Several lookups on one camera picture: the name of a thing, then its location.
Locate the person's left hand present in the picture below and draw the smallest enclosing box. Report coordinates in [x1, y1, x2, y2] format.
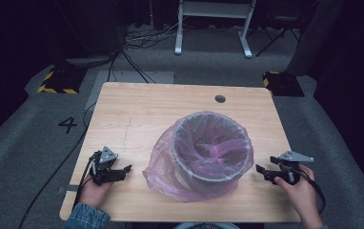
[79, 177, 114, 209]

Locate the black yellow striped base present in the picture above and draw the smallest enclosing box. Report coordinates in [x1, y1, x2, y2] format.
[262, 71, 306, 98]
[36, 65, 88, 95]

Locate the white metal stand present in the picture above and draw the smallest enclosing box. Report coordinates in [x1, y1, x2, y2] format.
[173, 0, 257, 59]

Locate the tangle of floor cables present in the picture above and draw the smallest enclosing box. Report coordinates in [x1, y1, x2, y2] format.
[107, 18, 188, 84]

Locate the person's lap in jeans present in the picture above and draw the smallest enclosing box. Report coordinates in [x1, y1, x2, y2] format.
[173, 222, 241, 229]

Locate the person's right hand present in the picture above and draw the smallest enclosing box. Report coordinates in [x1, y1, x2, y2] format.
[273, 165, 319, 213]

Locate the grey flat stand base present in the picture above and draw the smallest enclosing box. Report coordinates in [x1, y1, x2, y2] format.
[65, 54, 116, 70]

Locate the long black floor cable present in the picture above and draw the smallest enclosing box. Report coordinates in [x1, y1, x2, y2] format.
[17, 100, 99, 229]

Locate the hand-held gripper black cable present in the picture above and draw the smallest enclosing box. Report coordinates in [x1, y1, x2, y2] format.
[293, 167, 327, 216]
[74, 152, 101, 208]

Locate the right hand-held gripper black cable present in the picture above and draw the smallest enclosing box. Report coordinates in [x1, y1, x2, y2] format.
[293, 167, 327, 216]

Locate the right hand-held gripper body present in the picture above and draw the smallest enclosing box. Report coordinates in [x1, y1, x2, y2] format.
[269, 150, 315, 185]

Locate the grey curtain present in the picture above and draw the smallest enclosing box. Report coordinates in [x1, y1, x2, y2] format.
[285, 0, 346, 77]

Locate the left hand-held gripper black cable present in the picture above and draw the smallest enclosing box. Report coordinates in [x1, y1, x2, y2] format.
[74, 152, 101, 208]

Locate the grey tape strip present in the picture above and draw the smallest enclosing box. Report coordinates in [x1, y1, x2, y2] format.
[57, 185, 80, 195]

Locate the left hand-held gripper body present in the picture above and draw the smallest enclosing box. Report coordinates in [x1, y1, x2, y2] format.
[89, 146, 121, 186]

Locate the green plastic bin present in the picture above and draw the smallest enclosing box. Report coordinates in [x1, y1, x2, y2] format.
[170, 111, 254, 192]

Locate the pink plastic bag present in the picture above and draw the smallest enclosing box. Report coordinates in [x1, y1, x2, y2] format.
[142, 110, 255, 203]

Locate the dark tripod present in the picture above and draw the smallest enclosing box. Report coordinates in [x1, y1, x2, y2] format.
[255, 25, 302, 58]

